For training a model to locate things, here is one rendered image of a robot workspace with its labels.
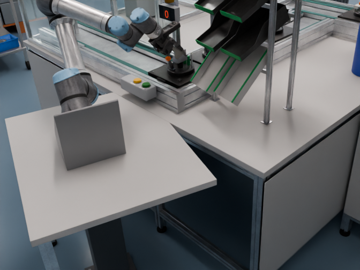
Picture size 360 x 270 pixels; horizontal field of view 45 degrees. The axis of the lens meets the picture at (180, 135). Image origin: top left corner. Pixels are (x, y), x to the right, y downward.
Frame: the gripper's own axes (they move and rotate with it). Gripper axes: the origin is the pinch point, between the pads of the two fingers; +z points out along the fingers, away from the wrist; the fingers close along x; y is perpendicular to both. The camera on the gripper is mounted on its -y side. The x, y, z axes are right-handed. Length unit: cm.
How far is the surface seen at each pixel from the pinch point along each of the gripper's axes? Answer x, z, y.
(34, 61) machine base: -128, 10, 41
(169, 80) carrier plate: 4.4, 0.1, 15.7
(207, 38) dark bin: 23.2, -12.9, -6.1
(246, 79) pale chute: 48.6, -6.3, 3.2
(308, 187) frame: 75, 44, 25
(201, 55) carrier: -5.6, 20.7, -8.9
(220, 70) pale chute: 33.9, -6.3, 3.6
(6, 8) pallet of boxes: -406, 99, -4
